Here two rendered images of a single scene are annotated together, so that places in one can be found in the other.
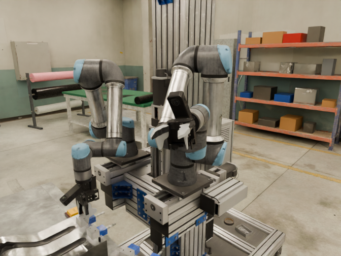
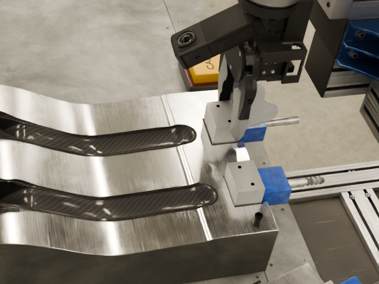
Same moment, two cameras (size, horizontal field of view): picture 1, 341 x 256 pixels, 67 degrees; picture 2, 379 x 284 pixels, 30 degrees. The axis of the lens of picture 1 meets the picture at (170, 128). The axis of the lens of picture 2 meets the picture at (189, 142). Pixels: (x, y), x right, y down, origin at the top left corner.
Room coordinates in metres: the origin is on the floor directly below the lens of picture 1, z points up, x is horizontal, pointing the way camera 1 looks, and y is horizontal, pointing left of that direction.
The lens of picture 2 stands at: (0.36, 0.17, 1.57)
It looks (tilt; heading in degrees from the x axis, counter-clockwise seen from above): 45 degrees down; 23
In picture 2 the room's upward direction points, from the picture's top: 9 degrees clockwise
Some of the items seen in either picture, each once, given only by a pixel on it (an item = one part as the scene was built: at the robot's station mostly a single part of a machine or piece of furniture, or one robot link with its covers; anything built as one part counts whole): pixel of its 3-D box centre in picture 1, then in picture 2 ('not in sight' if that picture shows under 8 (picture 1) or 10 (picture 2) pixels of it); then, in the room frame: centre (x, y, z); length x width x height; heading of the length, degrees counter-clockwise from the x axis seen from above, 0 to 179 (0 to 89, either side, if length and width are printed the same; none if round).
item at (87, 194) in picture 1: (86, 189); (265, 34); (1.05, 0.39, 1.05); 0.09 x 0.08 x 0.12; 133
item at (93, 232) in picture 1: (103, 229); (277, 185); (0.98, 0.30, 0.89); 0.13 x 0.05 x 0.05; 133
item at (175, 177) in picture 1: (182, 170); not in sight; (1.17, -0.06, 1.09); 0.15 x 0.15 x 0.10
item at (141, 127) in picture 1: (120, 113); not in sight; (5.06, 1.02, 0.51); 2.40 x 1.13 x 1.02; 51
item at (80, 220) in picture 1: (91, 217); (254, 124); (1.05, 0.38, 0.90); 0.13 x 0.05 x 0.05; 133
